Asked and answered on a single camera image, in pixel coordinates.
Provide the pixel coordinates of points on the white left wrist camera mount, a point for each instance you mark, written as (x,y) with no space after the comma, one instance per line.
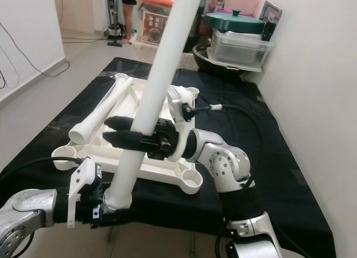
(81,185)

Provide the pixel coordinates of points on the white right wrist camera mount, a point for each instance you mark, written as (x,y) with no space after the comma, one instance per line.
(177,99)

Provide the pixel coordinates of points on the orange lid storage box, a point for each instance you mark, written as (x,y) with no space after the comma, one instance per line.
(153,29)

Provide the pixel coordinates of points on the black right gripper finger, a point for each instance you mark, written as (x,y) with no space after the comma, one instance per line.
(120,123)
(120,141)

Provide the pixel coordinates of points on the black tablecloth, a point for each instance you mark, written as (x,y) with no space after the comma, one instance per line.
(284,185)

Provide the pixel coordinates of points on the white plastic table top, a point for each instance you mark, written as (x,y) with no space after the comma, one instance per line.
(159,171)

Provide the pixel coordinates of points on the clear plastic storage box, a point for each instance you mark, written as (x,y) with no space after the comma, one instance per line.
(240,50)

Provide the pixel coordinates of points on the white plastic table leg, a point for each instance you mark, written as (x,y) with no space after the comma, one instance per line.
(97,113)
(173,51)

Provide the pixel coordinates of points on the dark picture frame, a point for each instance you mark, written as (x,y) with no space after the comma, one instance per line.
(271,12)

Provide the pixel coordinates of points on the beige cloth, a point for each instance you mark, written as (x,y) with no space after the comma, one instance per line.
(148,52)

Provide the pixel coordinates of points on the green round pot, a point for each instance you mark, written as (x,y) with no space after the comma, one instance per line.
(234,22)

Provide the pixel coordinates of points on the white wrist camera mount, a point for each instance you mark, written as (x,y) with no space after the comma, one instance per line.
(81,185)
(177,99)

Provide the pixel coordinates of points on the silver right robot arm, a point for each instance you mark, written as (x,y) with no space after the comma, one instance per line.
(223,163)

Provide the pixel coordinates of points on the black wok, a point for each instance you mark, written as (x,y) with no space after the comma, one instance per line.
(203,65)

